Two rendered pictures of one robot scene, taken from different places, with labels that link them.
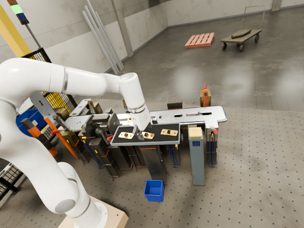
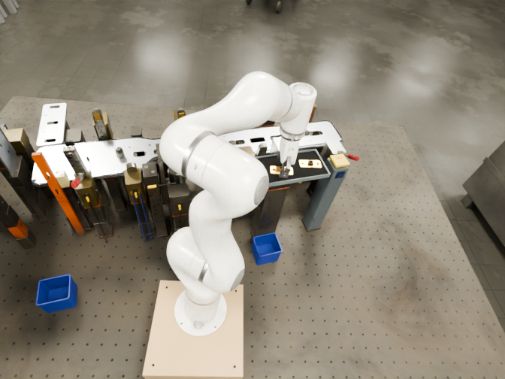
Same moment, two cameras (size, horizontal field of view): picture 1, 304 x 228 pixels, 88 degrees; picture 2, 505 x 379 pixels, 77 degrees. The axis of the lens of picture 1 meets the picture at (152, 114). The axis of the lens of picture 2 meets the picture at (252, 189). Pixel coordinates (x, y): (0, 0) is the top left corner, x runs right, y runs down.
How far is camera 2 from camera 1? 0.72 m
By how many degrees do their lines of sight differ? 33
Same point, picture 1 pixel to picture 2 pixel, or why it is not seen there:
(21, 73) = (277, 98)
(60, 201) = (238, 273)
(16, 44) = not seen: outside the picture
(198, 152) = (337, 185)
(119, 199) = not seen: hidden behind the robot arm
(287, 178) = (393, 203)
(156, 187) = (261, 244)
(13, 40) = not seen: outside the picture
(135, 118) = (294, 148)
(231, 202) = (352, 240)
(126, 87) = (306, 107)
